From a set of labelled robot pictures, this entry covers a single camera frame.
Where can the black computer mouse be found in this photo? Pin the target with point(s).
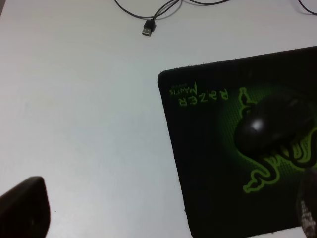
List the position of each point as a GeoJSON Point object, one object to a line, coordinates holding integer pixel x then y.
{"type": "Point", "coordinates": [274, 120]}

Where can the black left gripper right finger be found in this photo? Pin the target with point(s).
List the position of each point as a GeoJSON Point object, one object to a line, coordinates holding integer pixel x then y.
{"type": "Point", "coordinates": [306, 204]}

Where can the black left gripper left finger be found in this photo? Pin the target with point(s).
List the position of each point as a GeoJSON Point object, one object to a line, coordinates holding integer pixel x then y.
{"type": "Point", "coordinates": [25, 210]}

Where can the black green razer mousepad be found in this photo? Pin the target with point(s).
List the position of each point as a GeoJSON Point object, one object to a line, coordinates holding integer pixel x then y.
{"type": "Point", "coordinates": [226, 194]}

